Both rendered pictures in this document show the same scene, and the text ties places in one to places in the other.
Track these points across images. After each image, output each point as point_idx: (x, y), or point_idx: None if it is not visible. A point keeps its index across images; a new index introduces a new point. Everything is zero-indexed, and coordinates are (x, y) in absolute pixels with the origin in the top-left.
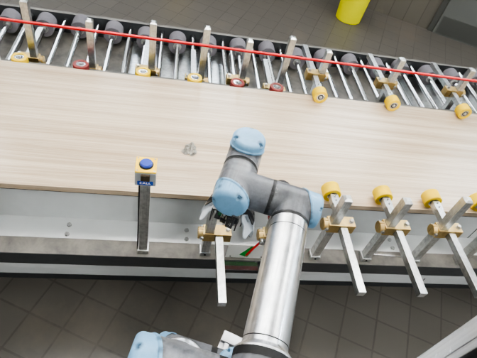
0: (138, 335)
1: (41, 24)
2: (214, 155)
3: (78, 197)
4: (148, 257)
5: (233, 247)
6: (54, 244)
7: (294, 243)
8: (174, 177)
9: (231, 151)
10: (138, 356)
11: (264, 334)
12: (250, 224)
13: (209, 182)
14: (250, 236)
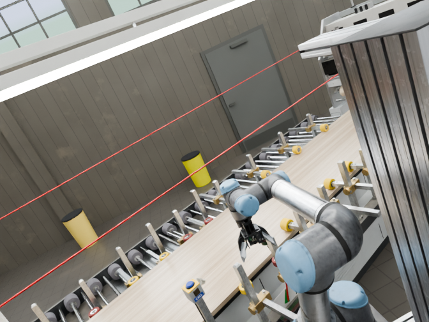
0: (276, 252)
1: (85, 248)
2: (215, 271)
3: None
4: None
5: (278, 301)
6: None
7: (290, 184)
8: (207, 300)
9: (226, 195)
10: (285, 248)
11: (319, 206)
12: (269, 235)
13: (227, 283)
14: (274, 244)
